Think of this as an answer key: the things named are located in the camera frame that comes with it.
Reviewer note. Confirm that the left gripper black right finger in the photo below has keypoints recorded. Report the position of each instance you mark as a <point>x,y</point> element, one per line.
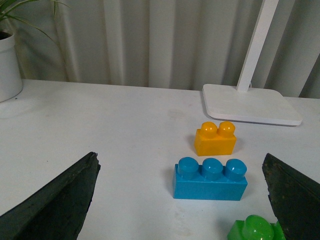
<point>294,198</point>

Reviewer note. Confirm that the yellow two-stud toy block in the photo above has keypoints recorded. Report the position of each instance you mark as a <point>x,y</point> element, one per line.
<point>213,140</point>

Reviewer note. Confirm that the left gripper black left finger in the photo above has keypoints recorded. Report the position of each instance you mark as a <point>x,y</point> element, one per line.
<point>58,210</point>

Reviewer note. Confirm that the blue three-stud toy block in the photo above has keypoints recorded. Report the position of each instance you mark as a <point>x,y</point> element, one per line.
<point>210,180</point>

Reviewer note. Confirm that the white plant pot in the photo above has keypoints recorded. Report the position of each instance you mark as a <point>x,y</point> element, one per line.
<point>11,83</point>

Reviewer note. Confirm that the grey pleated curtain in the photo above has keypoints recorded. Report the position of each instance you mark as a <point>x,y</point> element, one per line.
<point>177,44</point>

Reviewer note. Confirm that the white desk lamp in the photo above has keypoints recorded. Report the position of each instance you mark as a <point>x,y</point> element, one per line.
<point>243,103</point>

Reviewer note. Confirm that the green two-stud toy block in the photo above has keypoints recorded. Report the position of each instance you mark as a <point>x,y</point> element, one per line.
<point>255,227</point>

